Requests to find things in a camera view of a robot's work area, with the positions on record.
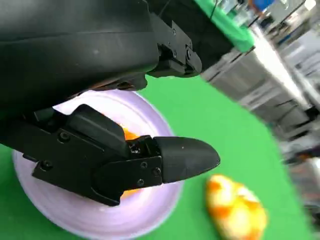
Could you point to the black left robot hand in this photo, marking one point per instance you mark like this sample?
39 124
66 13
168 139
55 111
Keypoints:
62 50

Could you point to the orange and white bread roll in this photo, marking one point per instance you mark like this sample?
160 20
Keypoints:
232 210
130 135

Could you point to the green fabric sheet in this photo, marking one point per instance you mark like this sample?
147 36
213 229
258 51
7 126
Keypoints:
230 27

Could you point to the lilac plate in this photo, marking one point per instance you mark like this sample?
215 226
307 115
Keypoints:
100 220

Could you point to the green table cloth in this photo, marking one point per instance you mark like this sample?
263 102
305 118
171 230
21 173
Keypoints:
225 125

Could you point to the grey metal cabinet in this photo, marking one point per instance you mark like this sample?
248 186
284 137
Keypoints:
250 82

